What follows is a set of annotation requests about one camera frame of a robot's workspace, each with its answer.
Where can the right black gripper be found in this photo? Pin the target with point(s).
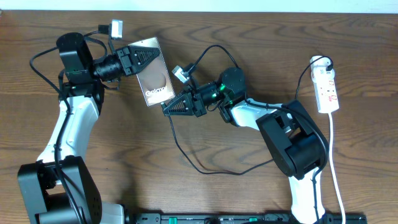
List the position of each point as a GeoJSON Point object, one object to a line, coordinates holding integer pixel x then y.
{"type": "Point", "coordinates": [193, 102]}

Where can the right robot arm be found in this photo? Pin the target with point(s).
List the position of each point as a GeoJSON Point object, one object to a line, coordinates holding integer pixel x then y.
{"type": "Point", "coordinates": [297, 146]}

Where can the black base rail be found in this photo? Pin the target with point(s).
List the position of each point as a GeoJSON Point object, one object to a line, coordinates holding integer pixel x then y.
{"type": "Point", "coordinates": [156, 218]}

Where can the white power strip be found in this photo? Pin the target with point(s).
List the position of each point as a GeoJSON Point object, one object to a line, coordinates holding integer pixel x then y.
{"type": "Point", "coordinates": [325, 93]}

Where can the Samsung Galaxy smartphone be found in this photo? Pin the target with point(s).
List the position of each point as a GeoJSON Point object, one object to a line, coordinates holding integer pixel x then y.
{"type": "Point", "coordinates": [155, 80]}

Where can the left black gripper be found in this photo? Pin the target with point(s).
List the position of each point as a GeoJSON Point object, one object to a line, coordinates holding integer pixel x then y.
{"type": "Point", "coordinates": [130, 61]}

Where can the white USB wall charger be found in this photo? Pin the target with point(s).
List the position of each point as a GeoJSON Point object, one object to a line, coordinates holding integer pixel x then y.
{"type": "Point", "coordinates": [322, 65]}

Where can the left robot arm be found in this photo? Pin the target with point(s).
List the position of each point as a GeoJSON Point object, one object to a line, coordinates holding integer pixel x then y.
{"type": "Point", "coordinates": [57, 187]}

